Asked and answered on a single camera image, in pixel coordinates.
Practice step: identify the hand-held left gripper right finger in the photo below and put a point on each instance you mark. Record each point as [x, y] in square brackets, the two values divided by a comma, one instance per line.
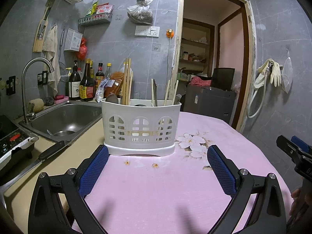
[221, 173]

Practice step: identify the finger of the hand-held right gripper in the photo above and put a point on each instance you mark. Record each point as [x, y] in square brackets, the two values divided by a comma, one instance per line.
[302, 143]
[286, 146]

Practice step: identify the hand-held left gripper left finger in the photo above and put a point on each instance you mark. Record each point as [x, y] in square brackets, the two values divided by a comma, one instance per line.
[93, 173]

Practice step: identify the white plastic utensil holder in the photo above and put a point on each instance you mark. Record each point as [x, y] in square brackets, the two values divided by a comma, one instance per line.
[146, 113]

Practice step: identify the metal ladle spoon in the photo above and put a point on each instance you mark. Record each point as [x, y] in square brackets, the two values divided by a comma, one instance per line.
[178, 98]

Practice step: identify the wooden chopstick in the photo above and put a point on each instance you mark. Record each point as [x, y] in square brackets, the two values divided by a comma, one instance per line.
[176, 90]
[167, 90]
[125, 85]
[128, 85]
[131, 90]

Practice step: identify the person's right hand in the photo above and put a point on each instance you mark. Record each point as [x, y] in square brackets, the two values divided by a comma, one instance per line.
[296, 199]

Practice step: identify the steel sink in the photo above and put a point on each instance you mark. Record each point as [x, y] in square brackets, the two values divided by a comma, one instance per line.
[61, 121]

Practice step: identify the pink floral tablecloth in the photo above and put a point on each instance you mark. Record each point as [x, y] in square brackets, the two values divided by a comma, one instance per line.
[158, 195]

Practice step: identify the hanging clear bag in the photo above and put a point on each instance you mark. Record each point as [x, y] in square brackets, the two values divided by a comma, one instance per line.
[287, 74]

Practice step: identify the grey cabinet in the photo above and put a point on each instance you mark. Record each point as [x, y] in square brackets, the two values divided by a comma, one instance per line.
[209, 102]

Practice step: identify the cream rubber glove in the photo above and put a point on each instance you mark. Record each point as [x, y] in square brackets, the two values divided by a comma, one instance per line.
[262, 69]
[275, 74]

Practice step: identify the pink soap dish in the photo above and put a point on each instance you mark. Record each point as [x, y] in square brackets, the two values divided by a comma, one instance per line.
[61, 98]

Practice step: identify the steel wool scrubber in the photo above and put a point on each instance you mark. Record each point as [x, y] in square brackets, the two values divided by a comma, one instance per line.
[49, 101]

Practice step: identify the blue white packet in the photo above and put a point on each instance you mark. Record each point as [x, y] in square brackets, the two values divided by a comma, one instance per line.
[103, 89]

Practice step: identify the loofah sponge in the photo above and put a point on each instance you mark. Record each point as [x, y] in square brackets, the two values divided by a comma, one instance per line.
[36, 104]

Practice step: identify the large soy sauce bottle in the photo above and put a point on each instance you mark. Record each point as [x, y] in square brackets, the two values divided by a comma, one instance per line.
[87, 82]

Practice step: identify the black induction cooker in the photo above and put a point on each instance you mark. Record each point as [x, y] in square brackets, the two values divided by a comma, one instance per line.
[9, 139]

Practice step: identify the dark pump bottle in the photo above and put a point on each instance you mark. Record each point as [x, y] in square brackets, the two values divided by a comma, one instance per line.
[74, 84]

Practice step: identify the red cloth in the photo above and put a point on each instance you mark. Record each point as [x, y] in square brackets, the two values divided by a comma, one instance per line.
[199, 81]

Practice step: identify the black monitor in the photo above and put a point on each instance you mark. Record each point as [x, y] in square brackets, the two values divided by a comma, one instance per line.
[223, 76]

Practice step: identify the orange packet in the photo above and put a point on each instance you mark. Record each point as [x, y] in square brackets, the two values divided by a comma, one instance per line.
[117, 80]

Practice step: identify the clear sauce bottle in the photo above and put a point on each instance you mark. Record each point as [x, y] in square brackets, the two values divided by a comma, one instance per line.
[107, 70]

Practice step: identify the steel faucet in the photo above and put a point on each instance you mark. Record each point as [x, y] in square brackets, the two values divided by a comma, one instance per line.
[26, 78]

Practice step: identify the hanging metal skimmer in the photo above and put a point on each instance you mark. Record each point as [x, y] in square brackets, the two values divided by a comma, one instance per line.
[62, 61]

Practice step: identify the red plastic bag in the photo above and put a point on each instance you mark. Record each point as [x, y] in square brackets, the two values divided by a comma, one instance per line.
[82, 50]

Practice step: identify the beige towel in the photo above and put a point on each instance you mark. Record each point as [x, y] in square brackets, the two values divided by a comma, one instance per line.
[52, 56]

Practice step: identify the wooden shelf unit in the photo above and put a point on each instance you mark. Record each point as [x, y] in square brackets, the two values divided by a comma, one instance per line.
[195, 43]

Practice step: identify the orange plug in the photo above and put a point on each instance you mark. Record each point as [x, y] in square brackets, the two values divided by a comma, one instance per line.
[170, 33]

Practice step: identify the wooden knife holder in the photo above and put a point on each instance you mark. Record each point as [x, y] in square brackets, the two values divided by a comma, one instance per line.
[41, 29]

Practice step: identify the yellow green snack packet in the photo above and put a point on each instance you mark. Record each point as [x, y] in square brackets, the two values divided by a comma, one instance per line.
[91, 9]

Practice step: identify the red white snack packet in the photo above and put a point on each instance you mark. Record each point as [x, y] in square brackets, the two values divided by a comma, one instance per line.
[104, 8]

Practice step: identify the hanging plastic bag dried goods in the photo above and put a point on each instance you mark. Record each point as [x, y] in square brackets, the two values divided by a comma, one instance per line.
[141, 9]

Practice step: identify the door frame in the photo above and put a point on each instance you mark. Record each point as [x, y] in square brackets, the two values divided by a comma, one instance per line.
[251, 53]

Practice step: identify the black wall outlet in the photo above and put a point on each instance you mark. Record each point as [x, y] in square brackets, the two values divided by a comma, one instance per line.
[43, 78]
[11, 85]

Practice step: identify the white wall box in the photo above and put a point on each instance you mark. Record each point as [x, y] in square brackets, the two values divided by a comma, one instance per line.
[73, 40]

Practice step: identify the white wall socket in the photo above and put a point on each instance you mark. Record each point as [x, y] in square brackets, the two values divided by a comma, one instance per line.
[147, 31]

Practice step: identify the grey wall rack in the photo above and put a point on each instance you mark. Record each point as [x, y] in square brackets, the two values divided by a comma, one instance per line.
[95, 19]

